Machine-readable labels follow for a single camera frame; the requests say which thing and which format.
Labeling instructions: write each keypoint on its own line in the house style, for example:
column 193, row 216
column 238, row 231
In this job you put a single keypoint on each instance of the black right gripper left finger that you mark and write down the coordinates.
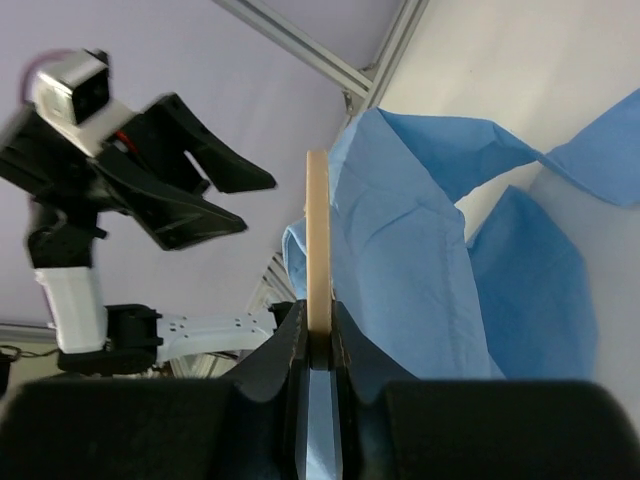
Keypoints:
column 250, row 423

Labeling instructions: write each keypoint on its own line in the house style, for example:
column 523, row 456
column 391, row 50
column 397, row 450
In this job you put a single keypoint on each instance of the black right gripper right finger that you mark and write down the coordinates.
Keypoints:
column 391, row 425

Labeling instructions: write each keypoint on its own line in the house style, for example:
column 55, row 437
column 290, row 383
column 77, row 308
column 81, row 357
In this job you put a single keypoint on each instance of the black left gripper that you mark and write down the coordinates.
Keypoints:
column 143, row 159

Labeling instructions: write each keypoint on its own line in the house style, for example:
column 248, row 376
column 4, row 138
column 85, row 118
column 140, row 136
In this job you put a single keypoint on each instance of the beige wooden clothes hanger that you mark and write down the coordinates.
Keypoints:
column 318, row 258

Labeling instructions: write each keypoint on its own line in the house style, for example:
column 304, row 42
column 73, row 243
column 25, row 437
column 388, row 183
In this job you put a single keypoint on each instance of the blue button-up shirt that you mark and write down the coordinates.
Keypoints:
column 465, row 254

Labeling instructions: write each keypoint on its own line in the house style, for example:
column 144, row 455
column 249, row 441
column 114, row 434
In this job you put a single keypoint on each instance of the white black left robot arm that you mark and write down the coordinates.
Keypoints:
column 67, row 196

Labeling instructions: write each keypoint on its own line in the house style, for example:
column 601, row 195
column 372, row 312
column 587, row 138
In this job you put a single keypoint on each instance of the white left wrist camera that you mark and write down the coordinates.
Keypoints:
column 71, row 92

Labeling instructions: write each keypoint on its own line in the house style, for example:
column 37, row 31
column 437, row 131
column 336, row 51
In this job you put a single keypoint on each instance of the aluminium left frame strut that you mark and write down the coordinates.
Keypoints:
column 362, row 88

